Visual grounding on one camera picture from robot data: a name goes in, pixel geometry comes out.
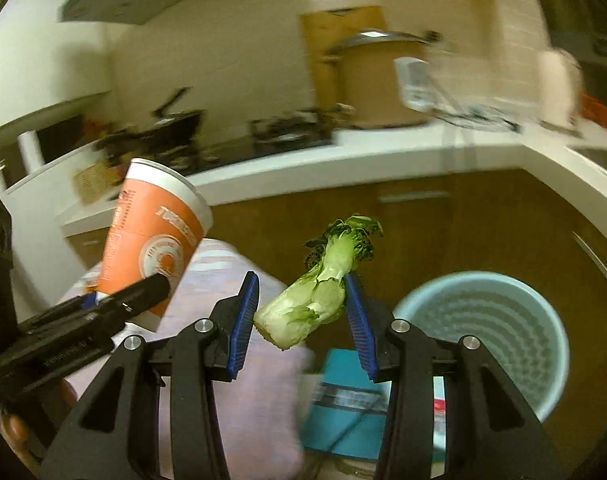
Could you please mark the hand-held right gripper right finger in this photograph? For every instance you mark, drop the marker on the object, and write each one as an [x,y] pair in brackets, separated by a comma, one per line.
[361,330]

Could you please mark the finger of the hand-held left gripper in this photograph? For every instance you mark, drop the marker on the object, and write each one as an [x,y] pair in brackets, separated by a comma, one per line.
[87,301]
[143,290]

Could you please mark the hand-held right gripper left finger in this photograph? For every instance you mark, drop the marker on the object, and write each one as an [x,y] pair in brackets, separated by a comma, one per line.
[241,330]

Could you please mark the green bok choy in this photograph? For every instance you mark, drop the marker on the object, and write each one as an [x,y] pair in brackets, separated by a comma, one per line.
[313,300]

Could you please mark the orange and white paper cup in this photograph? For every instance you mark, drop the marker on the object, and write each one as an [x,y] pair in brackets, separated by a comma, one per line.
[148,230]

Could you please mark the light blue plastic basket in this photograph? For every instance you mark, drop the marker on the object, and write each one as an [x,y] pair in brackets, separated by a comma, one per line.
[483,335]

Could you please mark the person's left hand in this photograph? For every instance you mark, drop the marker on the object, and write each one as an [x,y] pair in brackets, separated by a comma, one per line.
[16,430]

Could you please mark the pink floral blanket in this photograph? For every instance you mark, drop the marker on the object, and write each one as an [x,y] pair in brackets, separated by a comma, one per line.
[273,385]

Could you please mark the teal cardboard box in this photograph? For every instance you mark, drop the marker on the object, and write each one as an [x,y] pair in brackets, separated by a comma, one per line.
[333,425]

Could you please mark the beige slotted basket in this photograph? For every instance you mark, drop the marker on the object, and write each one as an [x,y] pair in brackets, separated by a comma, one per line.
[91,185]

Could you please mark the white paper roll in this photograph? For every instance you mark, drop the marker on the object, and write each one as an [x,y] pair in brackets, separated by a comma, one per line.
[29,152]

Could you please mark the black wok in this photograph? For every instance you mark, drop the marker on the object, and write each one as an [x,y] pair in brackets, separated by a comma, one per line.
[168,130]

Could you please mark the black gas stove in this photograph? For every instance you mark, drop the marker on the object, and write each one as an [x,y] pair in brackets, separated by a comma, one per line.
[283,135]

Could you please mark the brown rice cooker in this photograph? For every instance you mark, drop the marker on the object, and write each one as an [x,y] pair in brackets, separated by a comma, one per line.
[373,85]

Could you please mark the wooden cutting board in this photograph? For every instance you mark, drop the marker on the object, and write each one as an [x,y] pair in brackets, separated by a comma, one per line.
[318,50]

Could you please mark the steel sink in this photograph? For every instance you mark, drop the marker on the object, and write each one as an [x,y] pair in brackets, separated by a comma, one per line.
[603,160]

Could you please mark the white electric kettle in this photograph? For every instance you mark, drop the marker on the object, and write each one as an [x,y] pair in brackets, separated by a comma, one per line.
[558,90]

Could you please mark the red plastic crate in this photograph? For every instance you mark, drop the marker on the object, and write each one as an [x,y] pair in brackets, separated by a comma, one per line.
[606,115]

